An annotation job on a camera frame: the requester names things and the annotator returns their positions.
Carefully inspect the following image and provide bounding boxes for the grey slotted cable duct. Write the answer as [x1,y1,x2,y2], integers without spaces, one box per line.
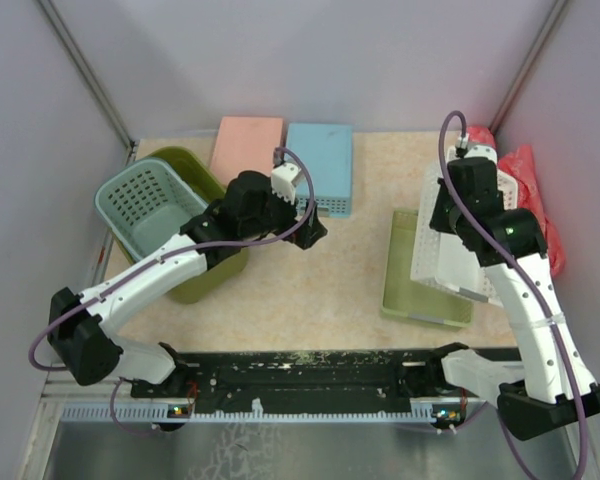
[59,402,471,424]

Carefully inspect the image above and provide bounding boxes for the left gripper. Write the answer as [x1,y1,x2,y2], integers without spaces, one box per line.
[241,181,327,250]

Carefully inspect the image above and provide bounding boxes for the teal perforated basket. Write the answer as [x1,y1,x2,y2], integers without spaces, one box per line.
[94,157,208,262]

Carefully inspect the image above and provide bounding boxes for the blue perforated tray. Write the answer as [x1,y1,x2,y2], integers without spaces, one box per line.
[285,122,353,218]

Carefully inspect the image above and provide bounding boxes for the olive green plastic tub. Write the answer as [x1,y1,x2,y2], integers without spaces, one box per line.
[114,145,251,305]

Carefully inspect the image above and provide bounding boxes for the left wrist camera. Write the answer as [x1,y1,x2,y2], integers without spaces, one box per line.
[270,162,305,205]

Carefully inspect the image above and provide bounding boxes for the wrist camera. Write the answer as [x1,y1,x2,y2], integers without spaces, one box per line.
[270,162,305,205]
[455,133,498,164]

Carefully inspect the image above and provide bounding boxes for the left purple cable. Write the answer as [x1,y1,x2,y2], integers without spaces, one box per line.
[27,146,316,439]

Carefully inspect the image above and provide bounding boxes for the pink perforated tray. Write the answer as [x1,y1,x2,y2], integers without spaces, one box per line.
[209,116,285,186]

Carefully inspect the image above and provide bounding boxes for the light green perforated tray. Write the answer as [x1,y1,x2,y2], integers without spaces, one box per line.
[380,208,474,329]

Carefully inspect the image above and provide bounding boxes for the red plastic bag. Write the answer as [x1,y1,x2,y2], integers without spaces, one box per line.
[467,124,567,277]

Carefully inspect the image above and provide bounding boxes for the white perforated tray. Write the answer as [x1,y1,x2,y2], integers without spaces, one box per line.
[410,160,502,307]

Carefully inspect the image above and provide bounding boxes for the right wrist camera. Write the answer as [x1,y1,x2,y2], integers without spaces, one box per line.
[455,133,498,164]

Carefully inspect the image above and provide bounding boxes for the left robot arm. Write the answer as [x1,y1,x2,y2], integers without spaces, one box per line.
[47,163,327,397]

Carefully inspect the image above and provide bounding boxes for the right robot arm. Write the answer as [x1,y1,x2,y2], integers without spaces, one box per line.
[426,157,600,441]

